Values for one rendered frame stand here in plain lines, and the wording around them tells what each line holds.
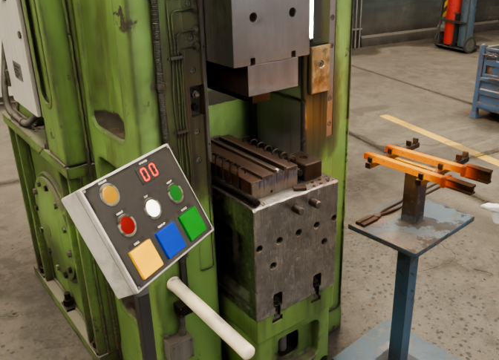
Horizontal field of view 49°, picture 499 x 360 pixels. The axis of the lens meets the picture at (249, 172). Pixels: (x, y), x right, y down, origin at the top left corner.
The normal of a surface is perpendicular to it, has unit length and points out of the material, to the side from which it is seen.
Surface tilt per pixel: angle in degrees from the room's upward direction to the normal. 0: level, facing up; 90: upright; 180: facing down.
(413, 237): 0
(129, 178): 60
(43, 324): 0
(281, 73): 90
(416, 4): 91
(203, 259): 90
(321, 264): 90
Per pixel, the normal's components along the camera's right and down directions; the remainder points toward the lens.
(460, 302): -0.03, -0.92
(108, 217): 0.75, -0.31
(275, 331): 0.59, 0.30
